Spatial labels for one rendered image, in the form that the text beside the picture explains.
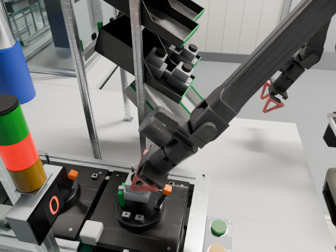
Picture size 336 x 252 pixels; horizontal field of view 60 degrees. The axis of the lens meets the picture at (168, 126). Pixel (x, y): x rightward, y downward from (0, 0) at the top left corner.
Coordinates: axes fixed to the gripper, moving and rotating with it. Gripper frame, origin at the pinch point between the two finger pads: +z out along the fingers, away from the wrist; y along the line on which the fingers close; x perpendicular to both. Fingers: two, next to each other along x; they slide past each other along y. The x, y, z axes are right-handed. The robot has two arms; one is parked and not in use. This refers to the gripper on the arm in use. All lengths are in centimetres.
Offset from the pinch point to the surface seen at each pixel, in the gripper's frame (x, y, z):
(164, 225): 13.1, 4.0, 3.2
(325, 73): 177, -301, -9
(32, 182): -20.2, 20.6, -9.1
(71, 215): -6.0, 5.8, 19.2
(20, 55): -56, -61, 45
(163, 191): 6.3, 0.9, -3.7
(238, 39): 74, -310, 37
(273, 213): 43.8, -14.3, -8.2
